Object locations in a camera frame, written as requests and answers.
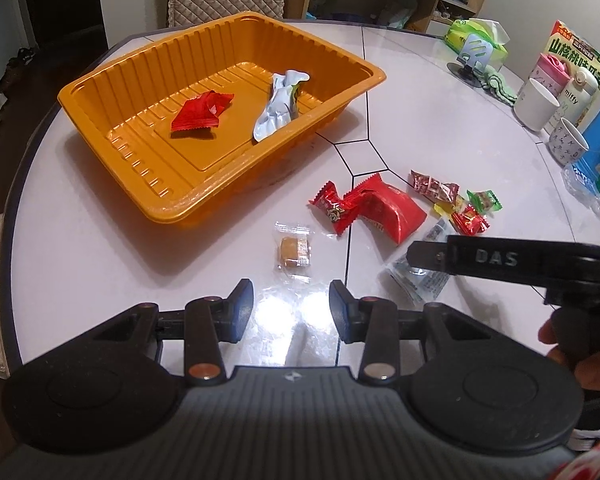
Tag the clear wrapped biscuit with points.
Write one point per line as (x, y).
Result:
(293, 251)

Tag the white patterned mug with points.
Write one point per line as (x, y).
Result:
(565, 142)

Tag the green tissue box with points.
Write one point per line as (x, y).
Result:
(460, 35)

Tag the white printed bottle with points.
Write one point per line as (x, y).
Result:
(577, 102)

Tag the yellow wrapped candy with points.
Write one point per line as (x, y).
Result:
(447, 208)

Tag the green cloth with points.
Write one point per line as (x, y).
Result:
(502, 87)

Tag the pink lidded cup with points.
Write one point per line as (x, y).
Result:
(550, 72)

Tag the small red candy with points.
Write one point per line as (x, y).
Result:
(470, 220)

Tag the green yellow snack box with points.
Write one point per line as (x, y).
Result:
(575, 50)

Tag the grey phone stand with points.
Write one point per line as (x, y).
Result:
(475, 52)

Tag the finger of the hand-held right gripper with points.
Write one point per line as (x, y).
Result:
(427, 257)

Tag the large puffy red packet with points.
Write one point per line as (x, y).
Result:
(395, 210)

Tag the white green snack packet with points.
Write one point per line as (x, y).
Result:
(275, 110)

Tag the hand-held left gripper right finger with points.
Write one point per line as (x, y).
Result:
(341, 312)

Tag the green wrapped candy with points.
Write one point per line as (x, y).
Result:
(485, 201)

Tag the clear grey snack packet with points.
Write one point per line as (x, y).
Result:
(420, 287)

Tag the orange plastic tray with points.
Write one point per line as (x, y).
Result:
(145, 160)

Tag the white plastic bag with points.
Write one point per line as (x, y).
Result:
(397, 12)

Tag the white cup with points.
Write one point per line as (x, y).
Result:
(532, 105)

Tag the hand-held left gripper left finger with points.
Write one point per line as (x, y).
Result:
(240, 310)

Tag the flat red snack packet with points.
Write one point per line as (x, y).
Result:
(200, 112)

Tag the red white patterned candy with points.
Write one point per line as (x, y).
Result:
(432, 186)

